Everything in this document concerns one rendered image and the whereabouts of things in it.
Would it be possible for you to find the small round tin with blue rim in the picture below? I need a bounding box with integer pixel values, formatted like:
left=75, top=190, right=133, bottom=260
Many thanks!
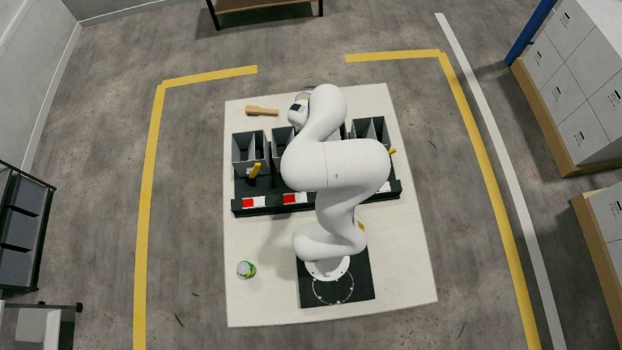
left=295, top=92, right=311, bottom=102

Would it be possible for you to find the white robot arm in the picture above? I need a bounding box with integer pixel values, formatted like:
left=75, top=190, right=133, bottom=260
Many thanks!
left=280, top=84, right=390, bottom=281

